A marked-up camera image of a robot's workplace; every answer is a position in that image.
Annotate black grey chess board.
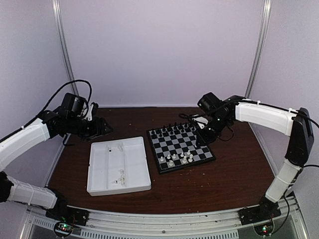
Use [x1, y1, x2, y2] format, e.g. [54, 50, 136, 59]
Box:
[147, 122, 216, 174]

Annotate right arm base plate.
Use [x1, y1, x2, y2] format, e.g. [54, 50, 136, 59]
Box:
[238, 206, 282, 225]

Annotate left aluminium frame post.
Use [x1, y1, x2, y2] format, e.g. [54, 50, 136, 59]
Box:
[52, 0, 75, 82]

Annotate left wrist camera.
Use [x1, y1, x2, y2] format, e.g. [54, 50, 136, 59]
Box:
[85, 102, 99, 121]

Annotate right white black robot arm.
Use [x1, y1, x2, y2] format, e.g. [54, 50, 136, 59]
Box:
[196, 92, 316, 220]

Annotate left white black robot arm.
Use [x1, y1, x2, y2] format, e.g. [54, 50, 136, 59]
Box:
[0, 93, 113, 221]

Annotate front aluminium rail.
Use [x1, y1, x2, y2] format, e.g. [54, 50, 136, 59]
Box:
[26, 196, 301, 239]

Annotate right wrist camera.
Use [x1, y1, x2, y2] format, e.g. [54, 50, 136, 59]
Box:
[193, 117, 208, 129]

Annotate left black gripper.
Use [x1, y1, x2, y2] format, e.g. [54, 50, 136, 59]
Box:
[67, 116, 113, 141]

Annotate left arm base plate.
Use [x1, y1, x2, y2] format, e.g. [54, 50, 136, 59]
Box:
[45, 207, 89, 226]

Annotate aluminium frame post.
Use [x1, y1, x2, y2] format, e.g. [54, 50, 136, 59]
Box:
[52, 0, 75, 82]
[245, 0, 272, 98]

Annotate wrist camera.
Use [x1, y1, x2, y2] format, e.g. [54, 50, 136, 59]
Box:
[85, 102, 99, 121]
[193, 117, 208, 129]

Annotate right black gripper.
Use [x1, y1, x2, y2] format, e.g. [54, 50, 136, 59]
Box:
[195, 115, 230, 147]

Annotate white plastic compartment tray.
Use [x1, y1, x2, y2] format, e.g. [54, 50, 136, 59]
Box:
[86, 136, 152, 196]

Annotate right aluminium frame post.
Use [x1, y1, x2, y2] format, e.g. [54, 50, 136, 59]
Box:
[245, 0, 272, 98]

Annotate white chess piece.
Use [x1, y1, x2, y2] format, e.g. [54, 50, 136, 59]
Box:
[182, 155, 187, 164]

